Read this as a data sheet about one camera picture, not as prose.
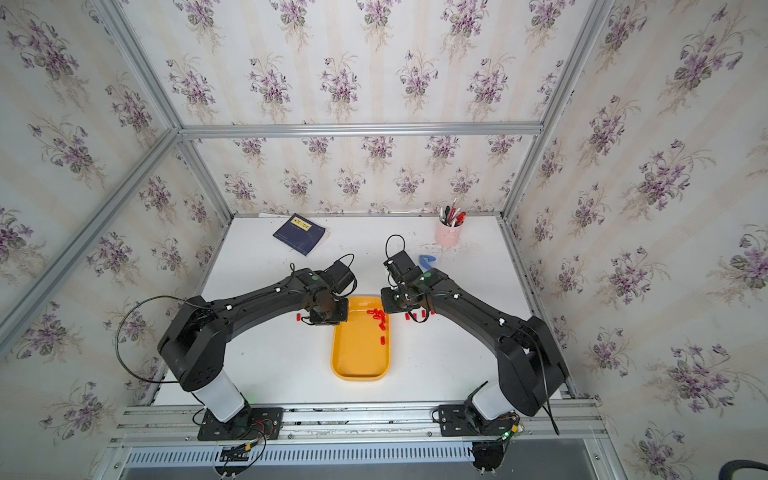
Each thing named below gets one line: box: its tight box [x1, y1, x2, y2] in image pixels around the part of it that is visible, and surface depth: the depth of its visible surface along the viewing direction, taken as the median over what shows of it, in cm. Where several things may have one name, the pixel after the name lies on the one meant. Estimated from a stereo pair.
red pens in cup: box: [439, 198, 467, 228], surface depth 109 cm
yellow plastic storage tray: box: [331, 296, 391, 381], surface depth 86 cm
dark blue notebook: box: [272, 212, 330, 257], surface depth 114 cm
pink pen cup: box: [435, 217, 465, 249], surface depth 111 cm
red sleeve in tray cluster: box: [366, 308, 386, 331], surface depth 94 cm
